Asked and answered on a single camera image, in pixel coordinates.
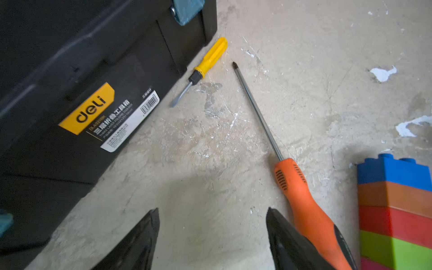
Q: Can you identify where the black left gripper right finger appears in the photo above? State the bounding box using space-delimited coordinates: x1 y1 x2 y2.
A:
265 208 333 270

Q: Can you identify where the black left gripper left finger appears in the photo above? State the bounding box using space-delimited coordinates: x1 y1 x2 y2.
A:
92 208 160 270

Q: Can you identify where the magenta lego brick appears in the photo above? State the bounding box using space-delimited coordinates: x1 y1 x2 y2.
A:
361 257 392 270

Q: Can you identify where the lime green lego brick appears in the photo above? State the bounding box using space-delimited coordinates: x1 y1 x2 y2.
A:
360 231 432 270

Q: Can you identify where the red square lego brick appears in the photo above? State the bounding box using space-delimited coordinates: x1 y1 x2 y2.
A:
359 206 432 248

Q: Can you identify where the brown lego brick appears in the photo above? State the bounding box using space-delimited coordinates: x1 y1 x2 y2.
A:
357 181 432 218

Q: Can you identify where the dark blue lego brick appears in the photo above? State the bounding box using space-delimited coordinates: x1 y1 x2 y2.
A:
357 154 432 191

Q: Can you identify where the black deli toolbox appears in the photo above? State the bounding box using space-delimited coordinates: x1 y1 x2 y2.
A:
1 1 217 270

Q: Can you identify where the orange black handled screwdriver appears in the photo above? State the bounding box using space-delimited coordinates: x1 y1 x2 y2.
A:
232 63 357 270

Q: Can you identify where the small yellow handled screwdriver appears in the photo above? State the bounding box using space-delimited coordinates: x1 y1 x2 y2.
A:
171 37 228 108

